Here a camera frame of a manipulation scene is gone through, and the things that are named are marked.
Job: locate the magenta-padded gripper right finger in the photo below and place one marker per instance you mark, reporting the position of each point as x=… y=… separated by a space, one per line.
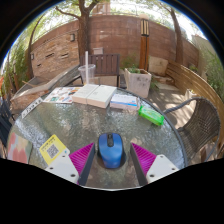
x=161 y=165

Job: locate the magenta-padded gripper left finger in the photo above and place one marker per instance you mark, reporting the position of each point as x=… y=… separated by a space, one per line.
x=63 y=166

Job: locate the blue computer mouse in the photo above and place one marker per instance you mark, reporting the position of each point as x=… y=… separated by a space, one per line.
x=110 y=153

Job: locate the yellow code card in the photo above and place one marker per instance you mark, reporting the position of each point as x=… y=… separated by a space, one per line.
x=51 y=149

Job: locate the green tissue pack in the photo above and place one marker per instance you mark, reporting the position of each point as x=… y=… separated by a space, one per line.
x=151 y=115

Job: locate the grey wicker chair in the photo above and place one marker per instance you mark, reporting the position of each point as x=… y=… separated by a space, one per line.
x=200 y=126

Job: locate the white plate with black characters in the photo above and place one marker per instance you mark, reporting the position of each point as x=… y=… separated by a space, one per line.
x=32 y=107

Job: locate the colourful printed sheet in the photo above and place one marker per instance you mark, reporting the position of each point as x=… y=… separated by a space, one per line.
x=61 y=95

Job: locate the blue white booklet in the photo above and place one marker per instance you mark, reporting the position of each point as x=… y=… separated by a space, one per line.
x=124 y=101

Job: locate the open white book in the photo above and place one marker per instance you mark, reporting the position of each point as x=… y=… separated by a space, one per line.
x=96 y=95

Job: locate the stone raised garden bed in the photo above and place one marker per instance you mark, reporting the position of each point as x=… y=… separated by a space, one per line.
x=36 y=88

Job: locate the concrete planter box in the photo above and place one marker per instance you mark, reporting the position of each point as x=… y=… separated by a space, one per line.
x=138 y=85

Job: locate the wooden slatted bench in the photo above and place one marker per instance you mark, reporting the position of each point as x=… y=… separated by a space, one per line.
x=186 y=80

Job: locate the clear plastic cup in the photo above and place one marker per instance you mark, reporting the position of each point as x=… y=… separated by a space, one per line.
x=91 y=74

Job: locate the dark wooden slatted chair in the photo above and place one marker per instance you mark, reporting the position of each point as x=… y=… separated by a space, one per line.
x=106 y=65

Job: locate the white drinking straw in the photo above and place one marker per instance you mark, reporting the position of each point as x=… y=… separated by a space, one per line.
x=86 y=58

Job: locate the thin curved tree trunk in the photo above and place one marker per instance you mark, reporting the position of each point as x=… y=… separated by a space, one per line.
x=30 y=60

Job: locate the slender dark tree trunk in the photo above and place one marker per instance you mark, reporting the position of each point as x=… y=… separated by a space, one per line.
x=178 y=43

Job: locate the thick forked tree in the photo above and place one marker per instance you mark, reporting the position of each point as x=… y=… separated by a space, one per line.
x=83 y=40

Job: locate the small wall lamp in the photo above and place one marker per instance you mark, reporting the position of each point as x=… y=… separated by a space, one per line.
x=32 y=56

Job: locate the wooden lamp post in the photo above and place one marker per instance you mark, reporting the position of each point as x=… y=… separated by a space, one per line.
x=144 y=50

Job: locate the grey electrical wall box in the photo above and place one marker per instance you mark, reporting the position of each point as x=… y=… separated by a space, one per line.
x=98 y=51

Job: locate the large wall lamp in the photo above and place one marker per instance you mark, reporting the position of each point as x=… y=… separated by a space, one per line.
x=72 y=37

